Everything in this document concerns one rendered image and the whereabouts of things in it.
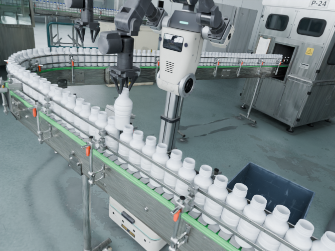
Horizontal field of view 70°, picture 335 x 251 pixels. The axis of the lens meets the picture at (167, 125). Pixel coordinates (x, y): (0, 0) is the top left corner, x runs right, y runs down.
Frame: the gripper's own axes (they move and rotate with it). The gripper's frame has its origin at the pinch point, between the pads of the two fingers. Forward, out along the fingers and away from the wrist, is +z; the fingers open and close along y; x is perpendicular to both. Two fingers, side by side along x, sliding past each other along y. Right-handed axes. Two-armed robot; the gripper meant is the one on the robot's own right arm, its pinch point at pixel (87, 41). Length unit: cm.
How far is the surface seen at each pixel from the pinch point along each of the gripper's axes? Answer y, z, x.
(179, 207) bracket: 27, 31, 85
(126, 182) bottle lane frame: 21, 43, 56
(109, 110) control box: 2.7, 29.2, 22.2
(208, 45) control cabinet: -521, 56, -226
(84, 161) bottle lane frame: 21, 49, 28
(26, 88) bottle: 18, 33, -36
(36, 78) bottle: 16.5, 24.0, -24.1
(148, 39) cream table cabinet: -310, 45, -246
